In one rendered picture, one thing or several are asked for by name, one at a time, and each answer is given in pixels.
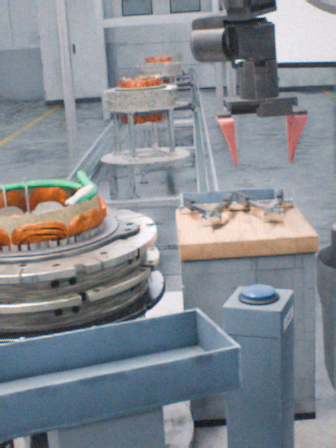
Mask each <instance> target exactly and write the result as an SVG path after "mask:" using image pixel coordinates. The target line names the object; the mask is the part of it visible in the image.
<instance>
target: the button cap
mask: <svg viewBox="0 0 336 448"><path fill-rule="evenodd" d="M273 297H275V289H274V288H273V287H272V286H269V285H265V284H254V285H249V286H246V287H245V288H243V289H242V298H243V299H245V300H248V301H250V300H257V301H258V300H268V299H271V298H273Z"/></svg>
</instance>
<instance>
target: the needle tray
mask: <svg viewBox="0 0 336 448"><path fill-rule="evenodd" d="M240 358H241V346H240V345H239V344H238V343H237V342H236V341H234V340H233V339H232V338H231V337H230V336H229V335H228V334H227V333H226V332H225V331H223V330H222V329H220V328H219V327H218V326H217V325H216V324H215V323H214V322H212V321H211V320H210V319H209V318H208V317H207V316H206V315H205V314H204V313H202V312H201V311H200V310H199V309H198V308H196V309H191V310H186V311H180V312H175V313H169V314H163V315H158V316H153V317H147V318H142V319H137V320H130V321H125V322H120V323H115V324H109V325H104V326H99V327H93V328H88V329H83V330H77V331H72V332H67V333H61V334H56V335H51V336H48V335H45V336H40V337H35V338H30V339H24V340H19V341H14V342H8V343H3V344H0V442H5V441H9V440H13V439H18V438H22V437H27V436H31V435H35V434H40V433H44V432H47V434H48V442H49V448H165V434H164V420H163V406H167V405H171V404H175V403H180V402H185V401H189V400H194V399H198V398H203V397H207V396H211V395H216V394H220V393H224V392H229V391H233V390H238V389H241V388H242V386H241V359H240Z"/></svg>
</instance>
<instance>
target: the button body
mask: <svg viewBox="0 0 336 448"><path fill-rule="evenodd" d="M243 288H245V286H239V287H238V288H237V289H236V291H235V292H234V294H233V295H232V296H231V298H230V299H229V300H228V301H227V302H226V304H225V305H224V306H223V326H224V331H225V332H226V333H227V334H228V335H229V336H230V337H231V338H232V339H233V340H234V341H236V342H237V343H238V344H239V345H240V346H241V358H240V359H241V386H242V388H241V389H238V390H233V391H229V392H225V394H226V416H227V439H228V448H295V428H294V367H295V364H294V300H293V290H285V289H275V291H277V292H278V293H279V295H280V298H279V300H278V301H276V302H274V303H272V304H267V305H259V306H249V305H245V304H242V303H240V302H239V301H238V294H239V293H240V292H242V289H243ZM292 304H293V317H292V318H291V320H290V322H289V324H288V325H287V327H286V329H285V331H284V318H285V316H286V314H287V313H288V311H289V309H290V308H291V306H292Z"/></svg>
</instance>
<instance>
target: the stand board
mask: <svg viewBox="0 0 336 448"><path fill-rule="evenodd" d="M176 222H177V231H178V241H179V251H180V260H181V261H191V260H207V259H223V258H239V257H255V256H272V255H286V254H288V253H304V252H318V251H319V235H318V234H317V233H316V231H315V230H314V229H313V228H312V226H311V225H310V224H309V222H308V221H307V220H306V219H305V217H304V216H303V215H302V213H301V212H300V211H299V210H298V208H297V207H296V206H295V204H294V208H287V209H284V222H275V223H264V219H263V211H262V210H254V211H237V212H223V213H222V224H223V225H222V226H211V227H201V214H190V215H180V209H179V208H177V209H176Z"/></svg>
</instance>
